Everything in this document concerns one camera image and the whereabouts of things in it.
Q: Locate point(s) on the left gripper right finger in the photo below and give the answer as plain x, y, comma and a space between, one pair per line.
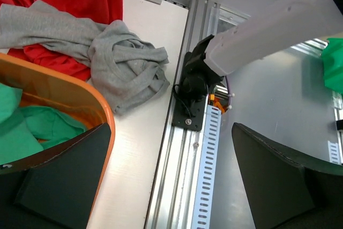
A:
287, 188

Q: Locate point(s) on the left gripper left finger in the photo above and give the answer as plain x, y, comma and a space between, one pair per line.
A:
55, 188

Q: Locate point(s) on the green tank top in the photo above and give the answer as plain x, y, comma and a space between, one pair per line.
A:
28, 130

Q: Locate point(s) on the grey tank top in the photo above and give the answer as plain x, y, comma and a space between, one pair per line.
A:
126, 70

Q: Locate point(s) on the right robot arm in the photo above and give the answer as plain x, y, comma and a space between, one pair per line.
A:
281, 25

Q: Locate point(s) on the orange plastic basket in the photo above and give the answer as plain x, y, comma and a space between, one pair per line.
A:
45, 87

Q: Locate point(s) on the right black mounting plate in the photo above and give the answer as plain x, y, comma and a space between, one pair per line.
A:
190, 116

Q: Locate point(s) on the white slotted cable duct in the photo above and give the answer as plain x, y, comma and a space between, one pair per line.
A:
208, 159

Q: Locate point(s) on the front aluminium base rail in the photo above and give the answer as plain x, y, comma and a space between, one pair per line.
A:
174, 189

